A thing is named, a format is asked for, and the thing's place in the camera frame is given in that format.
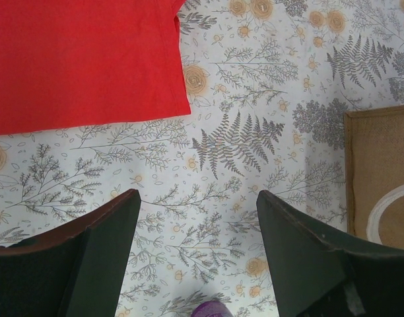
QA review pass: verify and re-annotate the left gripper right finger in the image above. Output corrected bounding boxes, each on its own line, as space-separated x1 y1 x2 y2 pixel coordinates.
256 190 404 316

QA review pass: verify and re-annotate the purple fanta can front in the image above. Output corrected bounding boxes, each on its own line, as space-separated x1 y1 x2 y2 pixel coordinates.
191 300 233 317

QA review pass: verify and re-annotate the red folded cloth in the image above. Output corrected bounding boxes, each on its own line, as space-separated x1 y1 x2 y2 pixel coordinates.
0 1 191 135

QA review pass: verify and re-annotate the brown jute canvas bag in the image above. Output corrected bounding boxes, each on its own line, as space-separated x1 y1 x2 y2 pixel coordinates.
344 106 404 249

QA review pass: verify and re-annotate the floral patterned tablecloth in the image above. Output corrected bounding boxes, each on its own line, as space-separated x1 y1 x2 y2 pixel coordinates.
0 1 404 316

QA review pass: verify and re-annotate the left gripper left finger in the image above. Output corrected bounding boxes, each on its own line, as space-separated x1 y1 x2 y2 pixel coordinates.
0 190 141 316

